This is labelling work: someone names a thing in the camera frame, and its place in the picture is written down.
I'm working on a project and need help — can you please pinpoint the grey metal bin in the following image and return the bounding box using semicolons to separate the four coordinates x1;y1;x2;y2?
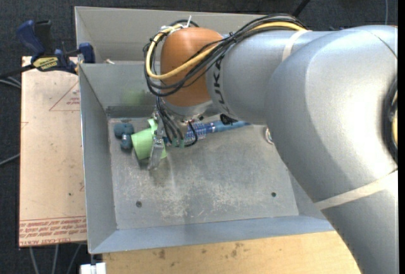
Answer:
74;6;336;255

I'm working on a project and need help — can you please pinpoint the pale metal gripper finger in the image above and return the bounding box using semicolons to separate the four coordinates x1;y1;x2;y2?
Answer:
147;137;166;171

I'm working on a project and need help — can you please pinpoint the blue marker pen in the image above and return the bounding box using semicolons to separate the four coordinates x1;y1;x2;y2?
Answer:
202;120;251;135

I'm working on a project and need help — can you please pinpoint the brown cardboard board, red print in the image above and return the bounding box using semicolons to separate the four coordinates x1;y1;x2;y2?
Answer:
18;56;88;248

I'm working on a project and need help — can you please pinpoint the dark teal toy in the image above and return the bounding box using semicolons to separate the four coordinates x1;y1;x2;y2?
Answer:
113;122;135;151

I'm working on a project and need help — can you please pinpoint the light green cup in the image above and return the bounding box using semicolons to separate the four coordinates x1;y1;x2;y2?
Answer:
130;118;169;161

